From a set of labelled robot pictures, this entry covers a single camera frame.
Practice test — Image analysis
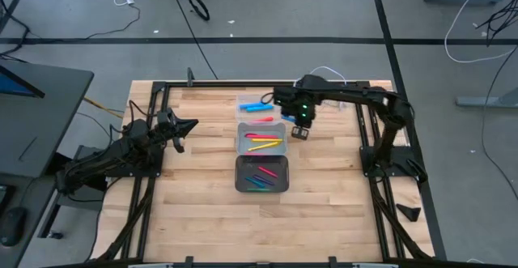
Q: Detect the black cable coil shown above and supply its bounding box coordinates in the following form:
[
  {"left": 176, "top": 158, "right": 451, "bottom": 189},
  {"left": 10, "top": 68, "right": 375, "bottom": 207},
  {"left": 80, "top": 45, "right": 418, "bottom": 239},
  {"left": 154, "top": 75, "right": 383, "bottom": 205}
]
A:
[{"left": 186, "top": 0, "right": 211, "bottom": 22}]

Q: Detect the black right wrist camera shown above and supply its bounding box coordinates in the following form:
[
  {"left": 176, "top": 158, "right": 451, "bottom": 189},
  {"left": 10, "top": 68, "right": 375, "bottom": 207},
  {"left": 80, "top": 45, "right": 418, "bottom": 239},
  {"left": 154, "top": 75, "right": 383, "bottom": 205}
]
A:
[{"left": 273, "top": 85, "right": 295, "bottom": 107}]

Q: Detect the thin black cable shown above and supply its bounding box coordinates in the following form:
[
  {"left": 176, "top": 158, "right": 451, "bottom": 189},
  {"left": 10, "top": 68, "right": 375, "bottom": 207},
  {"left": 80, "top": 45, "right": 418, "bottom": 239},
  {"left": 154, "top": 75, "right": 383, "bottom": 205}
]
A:
[{"left": 75, "top": 111, "right": 122, "bottom": 139}]

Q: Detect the black triangular plastic part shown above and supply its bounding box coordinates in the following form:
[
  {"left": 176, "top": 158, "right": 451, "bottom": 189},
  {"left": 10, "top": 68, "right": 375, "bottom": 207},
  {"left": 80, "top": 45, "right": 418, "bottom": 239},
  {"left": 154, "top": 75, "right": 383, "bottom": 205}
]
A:
[{"left": 395, "top": 202, "right": 422, "bottom": 223}]

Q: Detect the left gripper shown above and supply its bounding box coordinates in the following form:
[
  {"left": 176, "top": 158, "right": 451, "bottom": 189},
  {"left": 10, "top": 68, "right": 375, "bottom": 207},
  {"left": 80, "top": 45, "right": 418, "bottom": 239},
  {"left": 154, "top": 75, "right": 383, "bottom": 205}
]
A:
[{"left": 155, "top": 108, "right": 199, "bottom": 154}]

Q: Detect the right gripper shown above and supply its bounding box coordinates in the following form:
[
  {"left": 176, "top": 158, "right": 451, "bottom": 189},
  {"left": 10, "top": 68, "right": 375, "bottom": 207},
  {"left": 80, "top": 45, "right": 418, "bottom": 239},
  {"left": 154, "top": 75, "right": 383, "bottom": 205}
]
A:
[{"left": 289, "top": 74, "right": 325, "bottom": 141}]

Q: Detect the black cable bundle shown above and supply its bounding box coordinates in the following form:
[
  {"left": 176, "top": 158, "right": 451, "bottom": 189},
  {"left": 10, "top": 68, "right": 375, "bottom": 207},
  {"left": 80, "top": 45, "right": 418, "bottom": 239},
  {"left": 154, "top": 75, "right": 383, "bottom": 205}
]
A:
[{"left": 476, "top": 0, "right": 518, "bottom": 46}]

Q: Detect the dark grey plastic bin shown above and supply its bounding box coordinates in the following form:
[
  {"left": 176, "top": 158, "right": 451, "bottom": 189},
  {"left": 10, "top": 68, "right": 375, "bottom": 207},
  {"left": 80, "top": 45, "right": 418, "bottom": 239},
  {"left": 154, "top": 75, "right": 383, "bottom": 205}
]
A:
[{"left": 234, "top": 153, "right": 291, "bottom": 194}]

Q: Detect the light grey plastic bin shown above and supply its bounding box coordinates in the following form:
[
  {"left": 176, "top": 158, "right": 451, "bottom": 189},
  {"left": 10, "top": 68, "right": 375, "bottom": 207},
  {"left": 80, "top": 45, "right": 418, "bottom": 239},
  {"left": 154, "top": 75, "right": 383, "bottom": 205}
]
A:
[{"left": 236, "top": 121, "right": 288, "bottom": 156}]

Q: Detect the yellow cable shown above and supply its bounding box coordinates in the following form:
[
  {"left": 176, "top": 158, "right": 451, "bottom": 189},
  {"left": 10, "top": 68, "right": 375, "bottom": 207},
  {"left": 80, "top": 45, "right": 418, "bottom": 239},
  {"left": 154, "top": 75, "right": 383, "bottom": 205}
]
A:
[{"left": 83, "top": 96, "right": 125, "bottom": 119}]

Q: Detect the grey desk base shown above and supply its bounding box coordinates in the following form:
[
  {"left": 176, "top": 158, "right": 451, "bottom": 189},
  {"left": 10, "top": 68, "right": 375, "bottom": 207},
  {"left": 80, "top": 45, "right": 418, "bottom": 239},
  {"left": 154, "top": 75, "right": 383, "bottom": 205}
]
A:
[{"left": 38, "top": 144, "right": 109, "bottom": 240}]

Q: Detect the black computer mouse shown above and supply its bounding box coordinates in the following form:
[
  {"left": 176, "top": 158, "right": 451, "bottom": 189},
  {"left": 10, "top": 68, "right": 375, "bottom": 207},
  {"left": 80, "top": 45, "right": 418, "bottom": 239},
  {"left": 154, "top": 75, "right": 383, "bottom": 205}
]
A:
[{"left": 0, "top": 206, "right": 28, "bottom": 248}]

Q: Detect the teal marker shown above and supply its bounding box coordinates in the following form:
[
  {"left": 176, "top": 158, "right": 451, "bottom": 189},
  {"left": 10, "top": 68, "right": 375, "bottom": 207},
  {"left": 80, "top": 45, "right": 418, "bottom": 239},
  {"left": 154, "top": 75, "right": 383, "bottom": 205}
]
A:
[{"left": 244, "top": 176, "right": 266, "bottom": 189}]

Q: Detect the dark grey desk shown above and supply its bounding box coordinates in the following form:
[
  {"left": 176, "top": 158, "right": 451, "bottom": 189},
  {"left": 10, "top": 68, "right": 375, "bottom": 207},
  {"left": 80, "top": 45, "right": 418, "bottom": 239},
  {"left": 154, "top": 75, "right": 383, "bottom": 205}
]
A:
[
  {"left": 0, "top": 59, "right": 96, "bottom": 179},
  {"left": 0, "top": 170, "right": 62, "bottom": 268}
]

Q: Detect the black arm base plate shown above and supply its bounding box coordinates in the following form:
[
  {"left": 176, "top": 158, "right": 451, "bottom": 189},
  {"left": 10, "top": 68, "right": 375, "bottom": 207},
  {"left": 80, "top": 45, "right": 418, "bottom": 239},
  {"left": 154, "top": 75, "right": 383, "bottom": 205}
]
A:
[
  {"left": 359, "top": 143, "right": 424, "bottom": 179},
  {"left": 105, "top": 145, "right": 165, "bottom": 179}
]

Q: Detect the blue screen monitor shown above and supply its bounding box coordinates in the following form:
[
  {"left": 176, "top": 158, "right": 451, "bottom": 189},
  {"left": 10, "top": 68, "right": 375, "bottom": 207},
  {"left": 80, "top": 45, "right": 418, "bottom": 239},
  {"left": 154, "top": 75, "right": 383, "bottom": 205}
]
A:
[{"left": 0, "top": 64, "right": 45, "bottom": 99}]

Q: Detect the black floor cable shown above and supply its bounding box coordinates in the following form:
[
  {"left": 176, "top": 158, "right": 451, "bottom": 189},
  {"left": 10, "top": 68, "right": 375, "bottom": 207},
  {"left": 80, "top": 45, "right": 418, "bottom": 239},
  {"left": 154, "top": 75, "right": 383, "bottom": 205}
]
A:
[
  {"left": 481, "top": 47, "right": 518, "bottom": 202},
  {"left": 0, "top": 3, "right": 142, "bottom": 57},
  {"left": 168, "top": 0, "right": 219, "bottom": 80}
]

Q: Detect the white lamp cable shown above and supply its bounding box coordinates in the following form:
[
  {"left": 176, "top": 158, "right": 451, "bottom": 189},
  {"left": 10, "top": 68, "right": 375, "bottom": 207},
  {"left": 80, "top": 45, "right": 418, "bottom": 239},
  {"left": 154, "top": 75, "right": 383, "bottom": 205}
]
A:
[{"left": 309, "top": 66, "right": 352, "bottom": 111}]

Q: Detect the clear plastic bin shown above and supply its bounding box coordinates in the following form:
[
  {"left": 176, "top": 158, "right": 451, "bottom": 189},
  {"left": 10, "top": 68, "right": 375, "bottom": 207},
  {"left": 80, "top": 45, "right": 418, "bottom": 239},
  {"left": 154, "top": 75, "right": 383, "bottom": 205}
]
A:
[{"left": 236, "top": 93, "right": 284, "bottom": 124}]

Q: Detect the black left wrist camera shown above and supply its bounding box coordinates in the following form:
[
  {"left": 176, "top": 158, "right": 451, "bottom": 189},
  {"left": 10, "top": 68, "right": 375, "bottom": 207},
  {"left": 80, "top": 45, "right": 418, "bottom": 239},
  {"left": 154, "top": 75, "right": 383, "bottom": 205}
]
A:
[{"left": 125, "top": 117, "right": 151, "bottom": 140}]

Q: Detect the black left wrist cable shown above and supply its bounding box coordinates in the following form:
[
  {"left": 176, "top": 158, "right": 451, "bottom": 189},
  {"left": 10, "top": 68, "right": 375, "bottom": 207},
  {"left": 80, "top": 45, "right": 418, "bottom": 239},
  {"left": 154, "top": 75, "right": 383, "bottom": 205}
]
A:
[{"left": 127, "top": 99, "right": 159, "bottom": 119}]

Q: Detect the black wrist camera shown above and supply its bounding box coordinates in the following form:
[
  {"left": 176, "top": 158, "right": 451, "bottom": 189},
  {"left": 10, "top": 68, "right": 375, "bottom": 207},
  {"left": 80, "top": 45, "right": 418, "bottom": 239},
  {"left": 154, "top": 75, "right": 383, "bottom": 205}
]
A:
[
  {"left": 125, "top": 117, "right": 151, "bottom": 140},
  {"left": 273, "top": 85, "right": 295, "bottom": 107}
]

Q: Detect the black aluminium table frame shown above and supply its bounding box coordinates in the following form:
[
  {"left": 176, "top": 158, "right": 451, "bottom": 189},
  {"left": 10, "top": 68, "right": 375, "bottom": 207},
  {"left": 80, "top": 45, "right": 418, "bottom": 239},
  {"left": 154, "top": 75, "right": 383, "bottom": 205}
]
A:
[{"left": 91, "top": 67, "right": 436, "bottom": 268}]

